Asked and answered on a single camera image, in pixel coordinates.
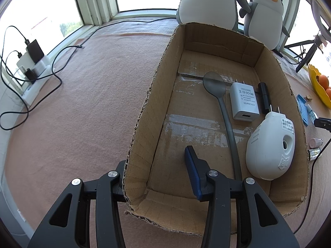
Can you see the white charger adapter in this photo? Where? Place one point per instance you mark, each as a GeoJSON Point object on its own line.
{"type": "Point", "coordinates": [243, 103]}

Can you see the blue phone stand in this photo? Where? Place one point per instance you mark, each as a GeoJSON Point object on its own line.
{"type": "Point", "coordinates": [301, 106]}

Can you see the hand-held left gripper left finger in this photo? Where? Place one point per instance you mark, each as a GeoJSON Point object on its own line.
{"type": "Point", "coordinates": [113, 186]}

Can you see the white plug-in device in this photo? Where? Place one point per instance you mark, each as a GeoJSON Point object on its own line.
{"type": "Point", "coordinates": [266, 147]}

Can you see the orange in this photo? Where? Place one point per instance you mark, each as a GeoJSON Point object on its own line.
{"type": "Point", "coordinates": [323, 80]}
{"type": "Point", "coordinates": [328, 93]}

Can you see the paper tag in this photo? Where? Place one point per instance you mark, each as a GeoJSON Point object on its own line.
{"type": "Point", "coordinates": [320, 40]}

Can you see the black plug adapter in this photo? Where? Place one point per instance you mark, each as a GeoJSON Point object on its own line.
{"type": "Point", "coordinates": [30, 75]}

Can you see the white power strip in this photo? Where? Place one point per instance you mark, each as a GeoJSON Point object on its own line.
{"type": "Point", "coordinates": [41, 67]}

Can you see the black tripod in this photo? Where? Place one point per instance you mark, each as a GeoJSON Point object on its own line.
{"type": "Point", "coordinates": [309, 56]}

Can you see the white window frame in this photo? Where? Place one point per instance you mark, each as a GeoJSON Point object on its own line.
{"type": "Point", "coordinates": [95, 0]}

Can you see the grey spoon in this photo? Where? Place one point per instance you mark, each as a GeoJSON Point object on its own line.
{"type": "Point", "coordinates": [214, 84]}

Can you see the black cylinder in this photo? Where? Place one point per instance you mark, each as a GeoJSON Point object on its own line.
{"type": "Point", "coordinates": [263, 95]}

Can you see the white power bank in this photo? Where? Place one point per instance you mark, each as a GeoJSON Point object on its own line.
{"type": "Point", "coordinates": [24, 60]}

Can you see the small penguin plush toy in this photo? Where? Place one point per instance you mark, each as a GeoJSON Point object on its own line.
{"type": "Point", "coordinates": [263, 23]}

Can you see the wooden clothespin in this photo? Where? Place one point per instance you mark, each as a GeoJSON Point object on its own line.
{"type": "Point", "coordinates": [308, 97]}

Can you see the large penguin plush toy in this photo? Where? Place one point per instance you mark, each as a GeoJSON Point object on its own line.
{"type": "Point", "coordinates": [206, 2]}

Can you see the yellow bowl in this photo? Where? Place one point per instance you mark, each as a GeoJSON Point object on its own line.
{"type": "Point", "coordinates": [314, 80]}

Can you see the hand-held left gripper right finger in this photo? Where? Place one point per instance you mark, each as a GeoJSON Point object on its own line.
{"type": "Point", "coordinates": [192, 170]}

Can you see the black power bank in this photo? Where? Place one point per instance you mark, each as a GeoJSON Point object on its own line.
{"type": "Point", "coordinates": [35, 51]}

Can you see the cardboard box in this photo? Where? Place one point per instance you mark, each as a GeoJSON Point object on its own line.
{"type": "Point", "coordinates": [196, 103]}

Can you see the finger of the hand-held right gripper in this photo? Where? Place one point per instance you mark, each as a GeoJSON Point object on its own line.
{"type": "Point", "coordinates": [324, 124]}

